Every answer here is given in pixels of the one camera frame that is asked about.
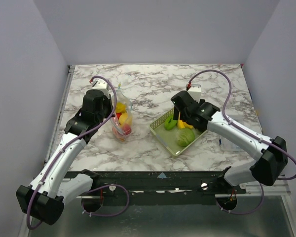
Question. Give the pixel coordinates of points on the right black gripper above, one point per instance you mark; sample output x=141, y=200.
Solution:
x=181, y=108

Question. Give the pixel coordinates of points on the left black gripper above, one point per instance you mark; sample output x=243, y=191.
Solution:
x=108, y=101

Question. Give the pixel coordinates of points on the yellow green toy pepper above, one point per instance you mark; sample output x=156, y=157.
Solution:
x=120, y=108

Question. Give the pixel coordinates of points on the clear zip top bag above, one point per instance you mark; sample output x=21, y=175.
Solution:
x=123, y=99

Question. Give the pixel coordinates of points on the green toy pepper slice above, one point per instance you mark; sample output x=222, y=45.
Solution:
x=170, y=123

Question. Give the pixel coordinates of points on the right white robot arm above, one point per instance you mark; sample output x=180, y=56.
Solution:
x=269, y=154

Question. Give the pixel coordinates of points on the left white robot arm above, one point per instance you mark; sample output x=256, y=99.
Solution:
x=46, y=196

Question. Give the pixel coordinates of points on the yellow toy banana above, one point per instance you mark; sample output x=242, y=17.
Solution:
x=181, y=124

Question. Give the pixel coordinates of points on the green toy cabbage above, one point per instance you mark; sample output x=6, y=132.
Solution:
x=184, y=137

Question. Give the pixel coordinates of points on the green perforated plastic basket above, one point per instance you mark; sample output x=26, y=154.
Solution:
x=174, y=141

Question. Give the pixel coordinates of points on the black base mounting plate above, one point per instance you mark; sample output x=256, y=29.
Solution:
x=116, y=188

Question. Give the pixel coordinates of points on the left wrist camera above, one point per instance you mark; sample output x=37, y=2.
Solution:
x=99, y=84

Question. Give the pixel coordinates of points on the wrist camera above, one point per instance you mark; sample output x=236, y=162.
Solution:
x=99, y=84
x=195, y=91

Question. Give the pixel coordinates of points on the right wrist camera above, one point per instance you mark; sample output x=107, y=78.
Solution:
x=195, y=91

